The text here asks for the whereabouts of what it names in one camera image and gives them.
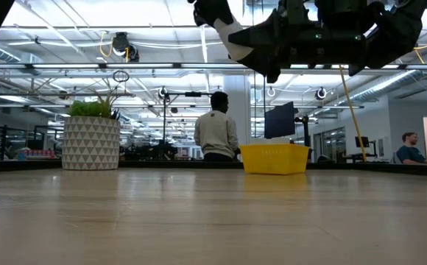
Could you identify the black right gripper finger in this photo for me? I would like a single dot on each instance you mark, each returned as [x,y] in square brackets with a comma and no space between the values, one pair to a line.
[265,35]
[270,62]

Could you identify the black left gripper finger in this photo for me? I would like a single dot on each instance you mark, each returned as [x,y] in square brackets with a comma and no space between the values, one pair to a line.
[211,11]

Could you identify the white pill bottle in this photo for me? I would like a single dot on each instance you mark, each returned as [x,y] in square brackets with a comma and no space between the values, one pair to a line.
[224,29]

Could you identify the yellow plastic basket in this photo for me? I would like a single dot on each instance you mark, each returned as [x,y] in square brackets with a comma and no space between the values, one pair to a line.
[274,160]

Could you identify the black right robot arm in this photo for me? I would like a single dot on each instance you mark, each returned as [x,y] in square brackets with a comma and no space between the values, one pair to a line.
[397,29]

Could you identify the white building pillar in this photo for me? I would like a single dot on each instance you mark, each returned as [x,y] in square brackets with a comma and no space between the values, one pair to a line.
[241,110]

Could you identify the dark flat monitor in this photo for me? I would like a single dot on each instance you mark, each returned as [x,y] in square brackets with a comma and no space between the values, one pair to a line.
[279,120]

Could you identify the black monitor stand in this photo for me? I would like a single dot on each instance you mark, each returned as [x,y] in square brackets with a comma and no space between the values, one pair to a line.
[305,129]

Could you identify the person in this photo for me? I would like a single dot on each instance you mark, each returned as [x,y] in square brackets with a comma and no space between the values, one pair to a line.
[409,152]
[216,132]

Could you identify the black ceiling mounted device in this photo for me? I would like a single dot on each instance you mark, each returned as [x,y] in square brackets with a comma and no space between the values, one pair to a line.
[123,46]

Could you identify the small black monitor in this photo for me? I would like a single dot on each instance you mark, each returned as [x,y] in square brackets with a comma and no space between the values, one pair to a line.
[362,141]

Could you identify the black tripod light stand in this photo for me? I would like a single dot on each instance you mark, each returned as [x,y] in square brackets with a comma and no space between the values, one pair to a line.
[165,121]

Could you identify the green artificial plant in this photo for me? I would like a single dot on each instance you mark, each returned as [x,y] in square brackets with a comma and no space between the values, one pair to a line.
[88,108]

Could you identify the triangle patterned plant pot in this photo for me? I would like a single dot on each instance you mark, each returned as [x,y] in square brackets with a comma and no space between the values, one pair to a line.
[90,143]

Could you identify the red boxes row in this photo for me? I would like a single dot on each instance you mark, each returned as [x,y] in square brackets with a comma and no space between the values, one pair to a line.
[38,153]

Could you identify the black metal table frame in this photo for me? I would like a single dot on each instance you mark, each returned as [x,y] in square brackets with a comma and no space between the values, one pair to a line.
[162,164]

